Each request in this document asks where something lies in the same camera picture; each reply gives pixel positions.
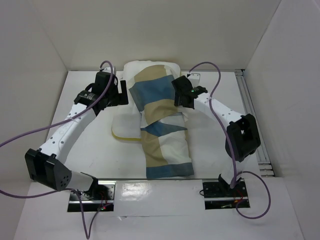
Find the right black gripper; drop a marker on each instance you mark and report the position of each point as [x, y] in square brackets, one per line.
[180, 93]

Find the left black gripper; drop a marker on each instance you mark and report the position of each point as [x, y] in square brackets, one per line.
[120, 98]

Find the white pillow yellow trim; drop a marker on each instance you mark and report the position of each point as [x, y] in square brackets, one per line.
[130, 125]

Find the blue tan white pillowcase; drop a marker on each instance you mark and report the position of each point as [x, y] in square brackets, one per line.
[166, 156]

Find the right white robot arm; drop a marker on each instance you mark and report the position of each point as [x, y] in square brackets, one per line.
[241, 132]

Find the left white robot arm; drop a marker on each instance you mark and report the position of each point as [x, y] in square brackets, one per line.
[46, 165]

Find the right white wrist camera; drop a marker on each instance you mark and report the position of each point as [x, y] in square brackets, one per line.
[194, 78]

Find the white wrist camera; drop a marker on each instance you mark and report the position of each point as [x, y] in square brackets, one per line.
[107, 71]
[194, 78]

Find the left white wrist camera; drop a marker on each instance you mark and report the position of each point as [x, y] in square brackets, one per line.
[107, 71]

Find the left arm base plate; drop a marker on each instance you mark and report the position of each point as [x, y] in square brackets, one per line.
[91, 195]

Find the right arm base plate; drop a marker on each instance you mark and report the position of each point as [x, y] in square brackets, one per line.
[216, 197]

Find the aluminium rail frame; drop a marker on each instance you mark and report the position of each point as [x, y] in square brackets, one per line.
[265, 165]

